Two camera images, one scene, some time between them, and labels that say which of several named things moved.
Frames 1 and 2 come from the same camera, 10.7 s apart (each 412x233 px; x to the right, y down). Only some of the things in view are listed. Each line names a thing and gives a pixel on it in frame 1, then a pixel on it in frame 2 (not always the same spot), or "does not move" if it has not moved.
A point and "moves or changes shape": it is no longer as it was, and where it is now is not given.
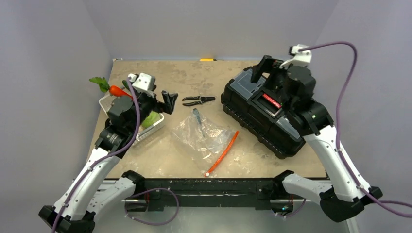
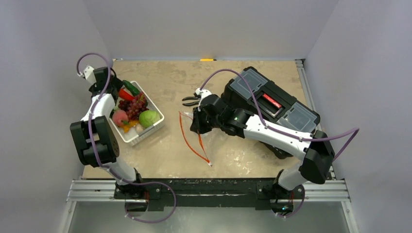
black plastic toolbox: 262,115 does not move
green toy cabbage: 153,117 does not move
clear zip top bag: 203,144 moves or changes shape
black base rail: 263,193 does not move
